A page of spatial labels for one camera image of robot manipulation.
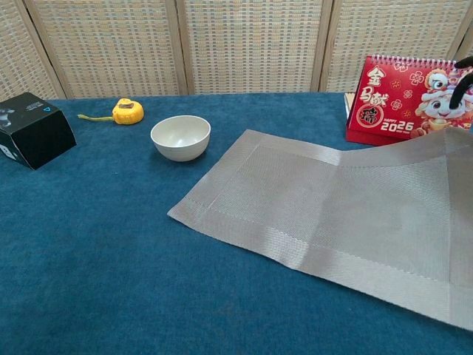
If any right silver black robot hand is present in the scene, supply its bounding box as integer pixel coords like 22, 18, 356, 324
449, 55, 473, 109

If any cream bowl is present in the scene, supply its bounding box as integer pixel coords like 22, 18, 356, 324
150, 115, 212, 162

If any black product box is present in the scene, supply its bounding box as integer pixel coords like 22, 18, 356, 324
0, 92, 78, 171

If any yellow tape measure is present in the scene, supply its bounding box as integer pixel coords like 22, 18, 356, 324
77, 98, 145, 126

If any woven bamboo folding screen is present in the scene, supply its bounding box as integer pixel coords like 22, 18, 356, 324
0, 0, 473, 100

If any gray woven placemat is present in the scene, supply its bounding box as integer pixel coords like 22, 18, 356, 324
166, 127, 473, 331

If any red desk calendar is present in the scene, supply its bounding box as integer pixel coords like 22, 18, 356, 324
345, 54, 473, 145

